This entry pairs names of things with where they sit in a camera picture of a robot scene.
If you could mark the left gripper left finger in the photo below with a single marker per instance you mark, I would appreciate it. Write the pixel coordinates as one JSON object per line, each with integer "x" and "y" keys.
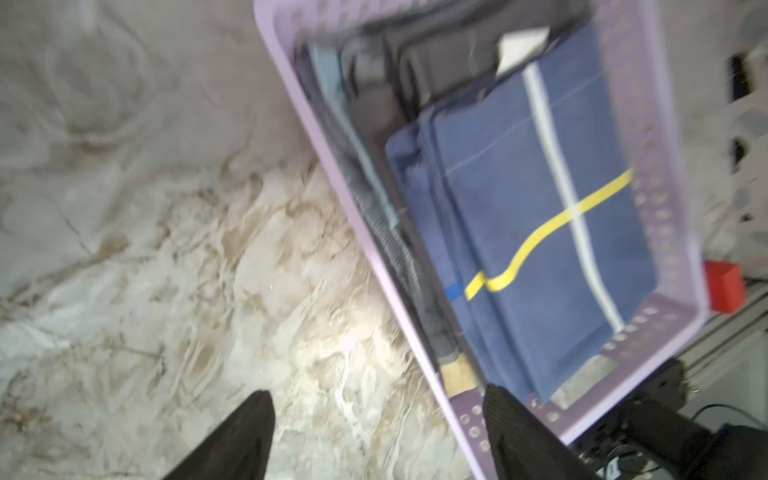
{"x": 239, "y": 448}

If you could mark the blue pillowcase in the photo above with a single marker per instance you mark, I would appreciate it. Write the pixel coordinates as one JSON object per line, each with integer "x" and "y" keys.
{"x": 520, "y": 191}

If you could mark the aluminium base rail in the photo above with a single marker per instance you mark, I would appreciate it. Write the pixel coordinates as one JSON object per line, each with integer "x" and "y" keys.
{"x": 726, "y": 365}

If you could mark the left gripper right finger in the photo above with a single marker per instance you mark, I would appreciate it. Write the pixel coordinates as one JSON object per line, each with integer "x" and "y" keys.
{"x": 522, "y": 447}

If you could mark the red block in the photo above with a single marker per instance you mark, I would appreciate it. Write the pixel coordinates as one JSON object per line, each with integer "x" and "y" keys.
{"x": 725, "y": 286}

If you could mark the grey checked pillowcase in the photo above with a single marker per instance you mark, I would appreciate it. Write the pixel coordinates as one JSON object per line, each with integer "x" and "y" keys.
{"x": 365, "y": 82}

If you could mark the lilac plastic basket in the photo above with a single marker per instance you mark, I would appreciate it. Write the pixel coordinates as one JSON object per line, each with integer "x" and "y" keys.
{"x": 634, "y": 55}

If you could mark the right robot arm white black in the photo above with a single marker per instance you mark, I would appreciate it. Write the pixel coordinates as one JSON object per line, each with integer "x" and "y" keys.
{"x": 645, "y": 432}

